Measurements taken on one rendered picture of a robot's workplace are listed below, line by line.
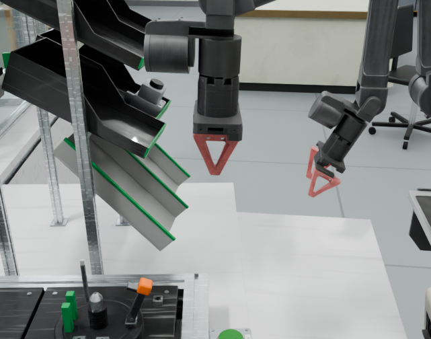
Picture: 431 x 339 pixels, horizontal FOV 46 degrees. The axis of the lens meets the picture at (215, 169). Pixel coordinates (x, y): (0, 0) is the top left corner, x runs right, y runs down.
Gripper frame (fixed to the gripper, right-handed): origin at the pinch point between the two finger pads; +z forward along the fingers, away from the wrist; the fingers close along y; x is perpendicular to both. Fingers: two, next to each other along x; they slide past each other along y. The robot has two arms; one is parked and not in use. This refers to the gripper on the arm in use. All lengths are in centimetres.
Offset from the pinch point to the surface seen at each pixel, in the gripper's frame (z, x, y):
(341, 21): 47, 129, -439
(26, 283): 29.4, -34.5, -9.3
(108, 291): 27.4, -18.2, -5.1
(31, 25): -12, -40, -46
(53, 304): 27.7, -27.2, -1.7
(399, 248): 120, 105, -160
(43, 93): -5.3, -30.0, -17.8
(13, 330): 27.9, -32.0, 4.6
